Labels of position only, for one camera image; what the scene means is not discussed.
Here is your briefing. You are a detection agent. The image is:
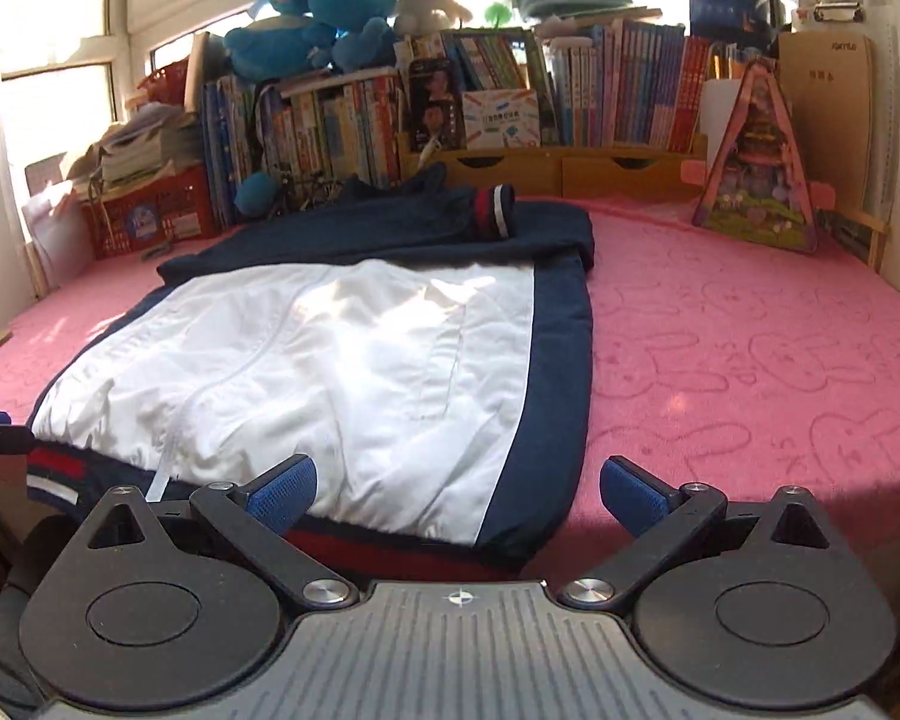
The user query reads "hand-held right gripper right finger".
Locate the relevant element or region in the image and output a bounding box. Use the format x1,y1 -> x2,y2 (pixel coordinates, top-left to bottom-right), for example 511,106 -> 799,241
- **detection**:
559,456 -> 833,612

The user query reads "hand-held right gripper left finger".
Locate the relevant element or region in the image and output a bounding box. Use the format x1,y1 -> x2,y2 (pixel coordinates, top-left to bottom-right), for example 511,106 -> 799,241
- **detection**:
82,455 -> 361,608

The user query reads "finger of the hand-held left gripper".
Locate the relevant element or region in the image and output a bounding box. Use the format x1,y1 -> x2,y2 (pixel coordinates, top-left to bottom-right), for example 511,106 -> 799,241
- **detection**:
0,411 -> 35,458

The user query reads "white and navy jacket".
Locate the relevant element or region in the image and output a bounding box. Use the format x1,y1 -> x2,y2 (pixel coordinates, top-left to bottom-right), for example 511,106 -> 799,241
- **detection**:
26,161 -> 599,580

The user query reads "pink blanket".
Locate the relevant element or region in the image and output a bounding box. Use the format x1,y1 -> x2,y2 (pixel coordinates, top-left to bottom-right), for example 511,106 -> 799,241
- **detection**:
0,191 -> 900,593

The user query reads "red plastic basket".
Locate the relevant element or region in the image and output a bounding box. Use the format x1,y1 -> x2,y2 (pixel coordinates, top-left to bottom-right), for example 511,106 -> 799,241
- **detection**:
133,62 -> 190,104
81,163 -> 220,261

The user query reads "round blue plush ball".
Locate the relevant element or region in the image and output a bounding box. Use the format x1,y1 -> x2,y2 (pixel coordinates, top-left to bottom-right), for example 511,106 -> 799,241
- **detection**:
232,169 -> 281,218

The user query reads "miniature metal bicycle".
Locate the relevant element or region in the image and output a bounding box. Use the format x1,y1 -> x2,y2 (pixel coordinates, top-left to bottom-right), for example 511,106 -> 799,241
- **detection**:
274,171 -> 347,212

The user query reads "stack of loose papers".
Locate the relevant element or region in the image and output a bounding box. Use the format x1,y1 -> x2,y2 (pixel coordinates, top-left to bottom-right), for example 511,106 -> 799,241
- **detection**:
81,100 -> 205,190

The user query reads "wooden desk organizer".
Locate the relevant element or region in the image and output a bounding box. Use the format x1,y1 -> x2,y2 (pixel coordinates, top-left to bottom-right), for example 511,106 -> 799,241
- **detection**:
400,133 -> 711,201

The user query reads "pink triangular toy house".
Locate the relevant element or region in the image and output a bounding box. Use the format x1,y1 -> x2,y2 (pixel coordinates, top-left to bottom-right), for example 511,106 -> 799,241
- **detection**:
681,55 -> 835,257

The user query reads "white sheet board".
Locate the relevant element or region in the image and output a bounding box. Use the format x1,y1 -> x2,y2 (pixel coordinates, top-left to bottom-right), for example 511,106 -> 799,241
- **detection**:
700,77 -> 745,160

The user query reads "white printed box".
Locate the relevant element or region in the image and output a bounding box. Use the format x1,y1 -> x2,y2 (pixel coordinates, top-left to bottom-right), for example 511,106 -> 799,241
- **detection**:
460,87 -> 544,151

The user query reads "dark photo print box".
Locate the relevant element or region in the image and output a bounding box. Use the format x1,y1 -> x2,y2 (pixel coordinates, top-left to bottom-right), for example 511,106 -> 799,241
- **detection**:
406,57 -> 467,154

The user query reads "row of slim colourful books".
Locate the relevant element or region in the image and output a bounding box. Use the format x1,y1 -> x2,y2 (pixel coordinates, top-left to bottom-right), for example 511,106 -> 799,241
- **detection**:
448,15 -> 715,152

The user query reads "brown board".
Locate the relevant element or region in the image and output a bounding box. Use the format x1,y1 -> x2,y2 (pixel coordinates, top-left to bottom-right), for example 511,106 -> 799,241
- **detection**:
186,32 -> 224,115

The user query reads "wooden clipboard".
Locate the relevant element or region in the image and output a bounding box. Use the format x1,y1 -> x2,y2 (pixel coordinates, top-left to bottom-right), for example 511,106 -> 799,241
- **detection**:
775,0 -> 876,227

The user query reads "blue long-eared plush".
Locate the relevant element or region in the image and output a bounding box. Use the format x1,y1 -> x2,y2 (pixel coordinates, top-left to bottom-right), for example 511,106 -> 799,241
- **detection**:
223,0 -> 340,85

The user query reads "blue robot cat plush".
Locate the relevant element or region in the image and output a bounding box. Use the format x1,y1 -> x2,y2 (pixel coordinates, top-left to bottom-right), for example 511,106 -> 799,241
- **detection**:
307,0 -> 400,74

